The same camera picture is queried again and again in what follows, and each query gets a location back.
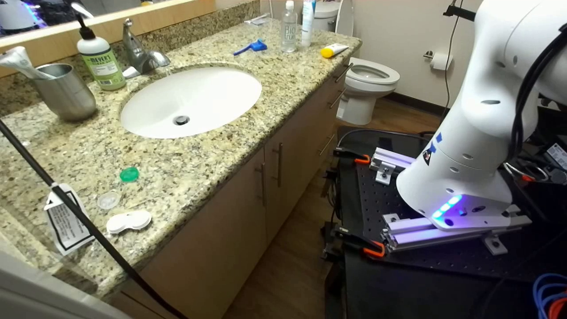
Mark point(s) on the wood framed mirror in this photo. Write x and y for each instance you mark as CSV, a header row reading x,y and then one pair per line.
x,y
118,20

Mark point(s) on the clear plastic wrapper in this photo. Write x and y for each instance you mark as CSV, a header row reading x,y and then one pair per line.
x,y
260,20

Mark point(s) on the black robot table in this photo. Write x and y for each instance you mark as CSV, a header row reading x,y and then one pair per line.
x,y
414,284

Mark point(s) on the black orange clamp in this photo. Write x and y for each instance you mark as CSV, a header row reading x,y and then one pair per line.
x,y
366,245
356,159

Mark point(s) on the white tube yellow cap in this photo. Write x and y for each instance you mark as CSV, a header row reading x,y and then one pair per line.
x,y
334,51

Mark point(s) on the tall white bottle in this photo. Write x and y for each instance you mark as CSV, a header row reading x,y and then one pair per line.
x,y
308,24

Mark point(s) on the white contact lens case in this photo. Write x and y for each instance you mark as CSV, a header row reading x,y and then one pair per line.
x,y
129,222

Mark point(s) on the clear bottle blue label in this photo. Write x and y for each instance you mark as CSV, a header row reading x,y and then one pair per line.
x,y
290,29

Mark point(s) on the small blue plastic brush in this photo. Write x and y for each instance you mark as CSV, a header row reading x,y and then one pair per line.
x,y
256,45

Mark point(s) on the green lens case cap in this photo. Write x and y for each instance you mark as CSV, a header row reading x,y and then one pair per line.
x,y
131,175

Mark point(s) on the grey metal cup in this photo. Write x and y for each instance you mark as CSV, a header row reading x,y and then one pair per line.
x,y
65,95

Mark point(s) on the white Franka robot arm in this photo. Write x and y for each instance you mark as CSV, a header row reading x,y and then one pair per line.
x,y
473,118

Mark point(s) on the white toilet paper roll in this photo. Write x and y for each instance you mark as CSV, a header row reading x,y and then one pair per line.
x,y
441,61

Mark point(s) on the short aluminium rail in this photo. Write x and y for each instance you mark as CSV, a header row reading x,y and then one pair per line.
x,y
391,159

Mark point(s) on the white oval sink basin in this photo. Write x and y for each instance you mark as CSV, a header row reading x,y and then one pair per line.
x,y
207,95

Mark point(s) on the long aluminium base rail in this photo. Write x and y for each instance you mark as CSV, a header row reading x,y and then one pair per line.
x,y
427,231

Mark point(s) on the clear lens case cap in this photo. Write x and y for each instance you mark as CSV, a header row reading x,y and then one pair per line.
x,y
109,201

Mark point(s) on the chrome sink faucet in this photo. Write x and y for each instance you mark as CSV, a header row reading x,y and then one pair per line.
x,y
139,56

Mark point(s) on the white tube in cup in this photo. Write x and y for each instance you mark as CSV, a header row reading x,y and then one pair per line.
x,y
19,59

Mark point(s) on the dark sink drain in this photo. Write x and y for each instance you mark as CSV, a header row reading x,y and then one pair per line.
x,y
182,120

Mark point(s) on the light wood vanity cabinet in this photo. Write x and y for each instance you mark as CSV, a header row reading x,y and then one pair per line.
x,y
237,237

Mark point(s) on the green hand soap bottle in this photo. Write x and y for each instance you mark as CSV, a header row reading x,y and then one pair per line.
x,y
104,65

